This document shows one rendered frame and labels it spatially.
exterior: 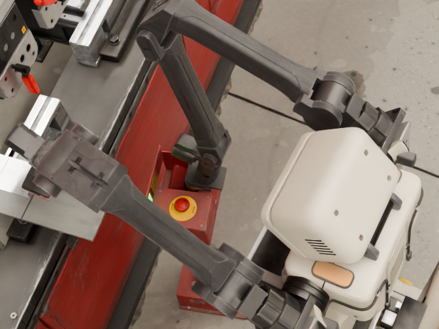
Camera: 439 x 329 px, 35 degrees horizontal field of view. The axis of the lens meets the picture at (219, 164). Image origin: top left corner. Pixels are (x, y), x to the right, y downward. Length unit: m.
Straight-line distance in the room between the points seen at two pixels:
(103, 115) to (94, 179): 0.90
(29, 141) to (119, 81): 0.53
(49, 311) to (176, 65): 0.74
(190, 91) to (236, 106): 1.36
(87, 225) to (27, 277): 0.22
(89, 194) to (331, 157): 0.42
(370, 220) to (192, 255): 0.31
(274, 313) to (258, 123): 1.69
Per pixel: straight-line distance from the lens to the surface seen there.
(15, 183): 1.70
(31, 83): 1.58
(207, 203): 1.81
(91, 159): 0.99
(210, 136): 1.61
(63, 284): 1.86
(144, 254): 2.58
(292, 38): 3.08
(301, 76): 1.38
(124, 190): 0.99
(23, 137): 1.46
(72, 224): 1.61
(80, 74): 1.98
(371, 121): 1.39
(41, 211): 1.64
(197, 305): 2.50
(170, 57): 1.46
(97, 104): 1.90
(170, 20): 1.36
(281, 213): 1.17
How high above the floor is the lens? 2.41
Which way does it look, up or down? 61 degrees down
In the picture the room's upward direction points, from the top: 10 degrees counter-clockwise
